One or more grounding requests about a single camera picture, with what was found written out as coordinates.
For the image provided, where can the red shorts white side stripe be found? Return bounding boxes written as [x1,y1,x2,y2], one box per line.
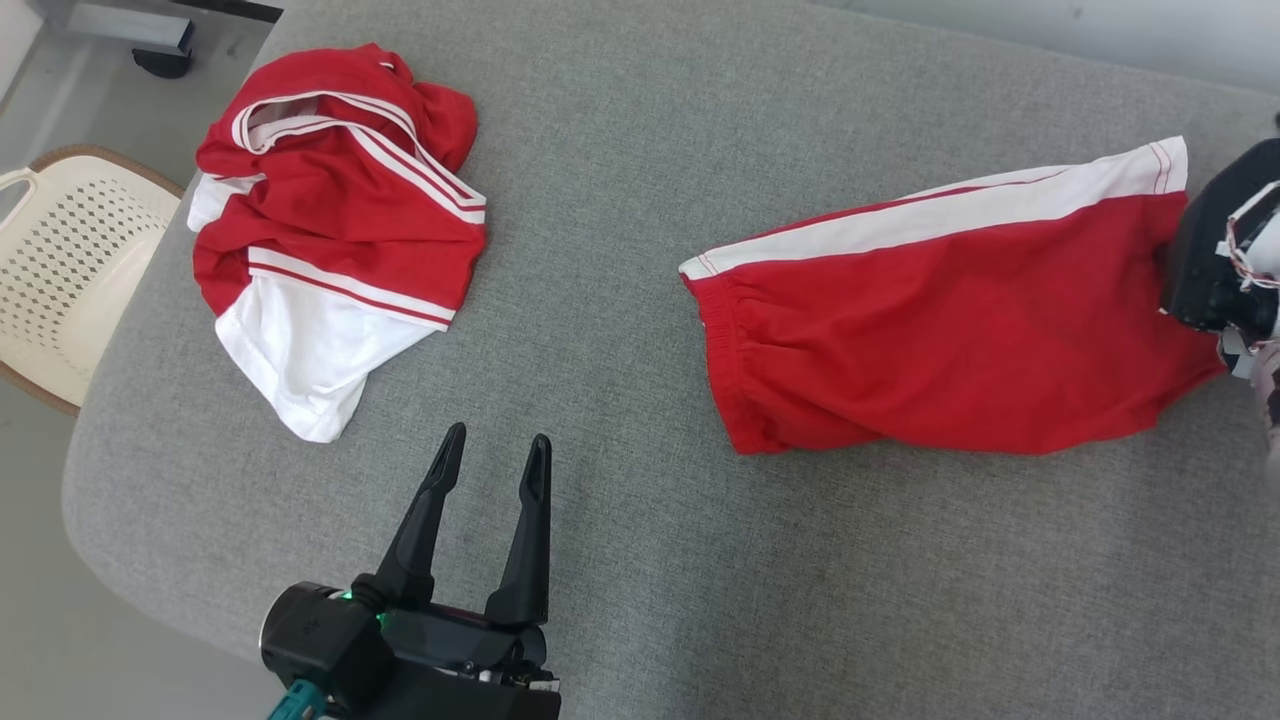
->
[680,136,1226,456]

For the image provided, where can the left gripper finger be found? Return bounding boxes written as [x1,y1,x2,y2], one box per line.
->
[485,434,553,629]
[352,423,467,609]

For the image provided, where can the red basketball jersey white sleeves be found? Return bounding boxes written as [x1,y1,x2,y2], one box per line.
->
[187,43,488,444]

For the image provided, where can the teal cable connector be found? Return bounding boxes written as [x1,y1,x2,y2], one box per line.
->
[268,678,327,720]

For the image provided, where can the tagged cable bundle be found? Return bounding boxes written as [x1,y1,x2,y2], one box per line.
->
[1215,180,1280,293]

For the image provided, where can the grey metal table frame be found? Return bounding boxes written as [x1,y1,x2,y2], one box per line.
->
[40,0,286,79]

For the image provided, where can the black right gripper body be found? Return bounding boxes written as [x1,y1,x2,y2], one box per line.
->
[1160,138,1280,336]

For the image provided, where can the cream plastic laundry basket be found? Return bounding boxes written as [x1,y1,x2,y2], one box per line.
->
[0,145,186,416]

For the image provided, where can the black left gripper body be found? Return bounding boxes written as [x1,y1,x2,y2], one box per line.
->
[260,582,561,720]

